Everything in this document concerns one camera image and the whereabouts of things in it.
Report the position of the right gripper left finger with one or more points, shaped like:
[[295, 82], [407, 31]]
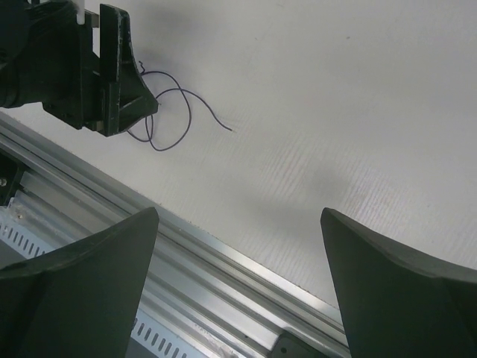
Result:
[[74, 287]]

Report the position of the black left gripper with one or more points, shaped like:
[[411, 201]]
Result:
[[47, 58]]

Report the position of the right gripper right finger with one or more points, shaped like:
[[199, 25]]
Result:
[[394, 300]]

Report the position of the aluminium mounting rail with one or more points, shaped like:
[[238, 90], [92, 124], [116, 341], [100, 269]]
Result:
[[202, 298]]

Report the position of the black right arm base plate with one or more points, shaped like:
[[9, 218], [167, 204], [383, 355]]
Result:
[[291, 343]]

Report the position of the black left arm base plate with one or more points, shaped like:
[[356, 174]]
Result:
[[11, 174]]

